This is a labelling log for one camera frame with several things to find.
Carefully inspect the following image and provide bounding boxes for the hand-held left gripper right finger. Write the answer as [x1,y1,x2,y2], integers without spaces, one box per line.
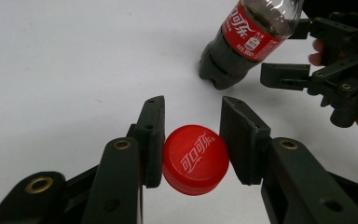
[219,96,358,224]

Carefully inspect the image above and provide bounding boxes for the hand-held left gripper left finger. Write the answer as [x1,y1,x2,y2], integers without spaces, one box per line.
[80,95,166,224]

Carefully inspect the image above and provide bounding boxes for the cola bottle with red label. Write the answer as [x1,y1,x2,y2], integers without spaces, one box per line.
[199,0,306,91]

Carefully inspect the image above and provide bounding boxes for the red bottle cap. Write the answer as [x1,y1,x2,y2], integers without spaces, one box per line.
[161,124,230,197]

